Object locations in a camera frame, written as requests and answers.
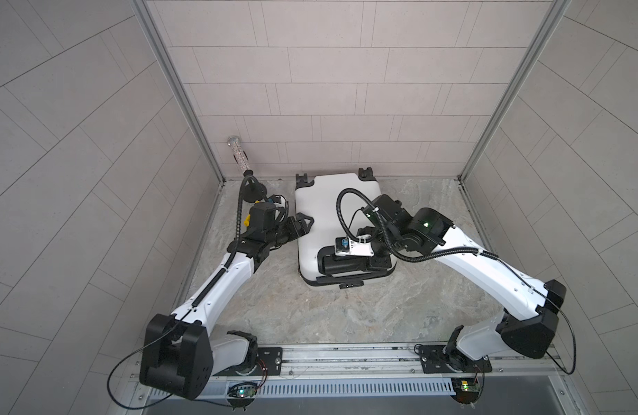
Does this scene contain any white vented cable duct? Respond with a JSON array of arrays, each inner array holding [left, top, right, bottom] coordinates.
[[152, 377, 457, 399]]

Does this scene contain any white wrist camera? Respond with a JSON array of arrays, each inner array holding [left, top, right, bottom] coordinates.
[[335, 237, 374, 257], [265, 195, 286, 206]]

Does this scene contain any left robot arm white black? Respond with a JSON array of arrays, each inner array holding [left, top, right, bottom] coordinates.
[[137, 170, 314, 399]]

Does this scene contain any black stand with clear tube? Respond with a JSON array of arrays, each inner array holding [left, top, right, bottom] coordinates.
[[227, 136, 267, 203]]

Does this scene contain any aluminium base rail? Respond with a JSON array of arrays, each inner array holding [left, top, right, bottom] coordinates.
[[151, 343, 568, 406]]

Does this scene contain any left green circuit board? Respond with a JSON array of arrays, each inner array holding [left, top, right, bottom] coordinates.
[[227, 381, 259, 400]]

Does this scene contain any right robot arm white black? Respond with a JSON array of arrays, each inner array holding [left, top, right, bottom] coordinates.
[[336, 188, 568, 373]]

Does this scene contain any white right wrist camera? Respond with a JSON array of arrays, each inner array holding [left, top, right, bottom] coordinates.
[[335, 237, 374, 257]]

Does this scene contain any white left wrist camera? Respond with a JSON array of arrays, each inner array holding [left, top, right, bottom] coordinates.
[[265, 195, 286, 206]]

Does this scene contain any green circuit board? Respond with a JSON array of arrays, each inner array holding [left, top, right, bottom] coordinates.
[[227, 381, 259, 400], [452, 378, 482, 405]]

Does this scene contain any white hard-shell suitcase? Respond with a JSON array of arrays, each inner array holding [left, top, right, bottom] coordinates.
[[295, 167, 397, 290]]

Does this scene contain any right green circuit board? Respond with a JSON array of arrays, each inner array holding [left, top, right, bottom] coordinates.
[[452, 378, 482, 405]]

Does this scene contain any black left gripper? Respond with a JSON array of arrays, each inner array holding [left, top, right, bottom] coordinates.
[[263, 213, 315, 249]]

